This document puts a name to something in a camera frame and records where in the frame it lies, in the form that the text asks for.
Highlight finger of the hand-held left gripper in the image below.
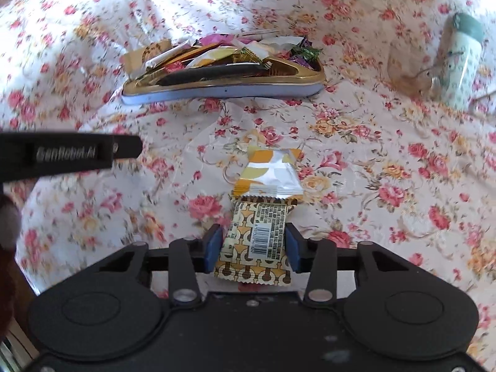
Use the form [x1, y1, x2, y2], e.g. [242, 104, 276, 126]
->
[112, 135, 144, 161]

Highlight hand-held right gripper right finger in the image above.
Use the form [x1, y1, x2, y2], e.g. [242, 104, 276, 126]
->
[285, 223, 407, 304]

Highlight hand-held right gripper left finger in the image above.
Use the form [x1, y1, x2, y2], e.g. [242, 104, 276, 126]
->
[99, 225, 224, 305]

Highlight brown patterned snack packet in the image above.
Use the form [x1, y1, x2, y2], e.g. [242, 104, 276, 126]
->
[214, 197, 297, 286]

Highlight orange white snack packet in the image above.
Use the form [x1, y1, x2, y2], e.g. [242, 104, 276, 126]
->
[231, 148, 303, 199]

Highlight pile of assorted snacks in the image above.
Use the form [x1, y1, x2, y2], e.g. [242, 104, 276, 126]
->
[124, 34, 324, 82]

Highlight floral bed sheet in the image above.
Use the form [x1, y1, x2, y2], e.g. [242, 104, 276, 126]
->
[0, 0, 496, 343]

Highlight boat-shaped white gold tin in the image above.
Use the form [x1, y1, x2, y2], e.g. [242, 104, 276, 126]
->
[122, 56, 326, 105]

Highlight clear glass cup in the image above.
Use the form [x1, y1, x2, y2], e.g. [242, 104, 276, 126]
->
[387, 44, 443, 94]

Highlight metal spoon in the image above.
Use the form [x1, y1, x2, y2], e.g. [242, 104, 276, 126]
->
[409, 66, 444, 84]

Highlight thin metal rod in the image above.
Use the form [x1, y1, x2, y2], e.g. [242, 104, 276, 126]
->
[470, 88, 496, 106]

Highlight teal lidded patterned bottle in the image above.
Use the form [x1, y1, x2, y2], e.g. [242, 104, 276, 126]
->
[441, 12, 486, 111]

